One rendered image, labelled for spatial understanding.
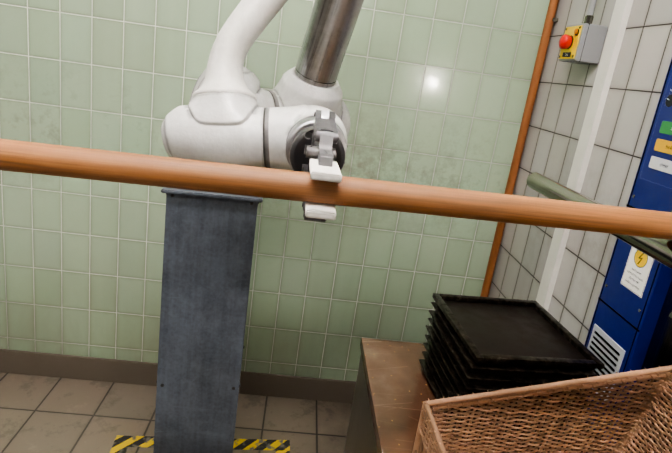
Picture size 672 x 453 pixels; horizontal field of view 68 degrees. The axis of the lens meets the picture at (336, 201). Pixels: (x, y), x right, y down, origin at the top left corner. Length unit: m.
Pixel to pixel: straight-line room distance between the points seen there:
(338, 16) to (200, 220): 0.54
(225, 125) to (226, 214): 0.40
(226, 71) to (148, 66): 1.01
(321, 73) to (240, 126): 0.42
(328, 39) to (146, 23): 0.84
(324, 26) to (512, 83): 0.91
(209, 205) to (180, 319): 0.29
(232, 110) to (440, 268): 1.33
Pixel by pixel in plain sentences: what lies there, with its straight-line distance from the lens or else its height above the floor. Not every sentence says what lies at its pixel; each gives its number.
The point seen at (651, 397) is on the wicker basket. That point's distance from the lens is 1.19.
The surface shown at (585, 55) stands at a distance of 1.57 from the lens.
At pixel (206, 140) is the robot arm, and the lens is 0.78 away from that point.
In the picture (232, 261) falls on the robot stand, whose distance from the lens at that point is 1.19.
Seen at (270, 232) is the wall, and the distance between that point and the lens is 1.85.
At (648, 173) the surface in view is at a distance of 1.28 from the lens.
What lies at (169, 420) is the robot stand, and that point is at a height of 0.40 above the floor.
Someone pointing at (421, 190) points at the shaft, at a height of 1.20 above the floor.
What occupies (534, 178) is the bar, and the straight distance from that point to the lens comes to 0.94.
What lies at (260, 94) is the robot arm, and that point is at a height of 1.22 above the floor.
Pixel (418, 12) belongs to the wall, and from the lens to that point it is 1.78.
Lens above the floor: 1.31
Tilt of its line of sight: 15 degrees down
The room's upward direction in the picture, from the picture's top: 8 degrees clockwise
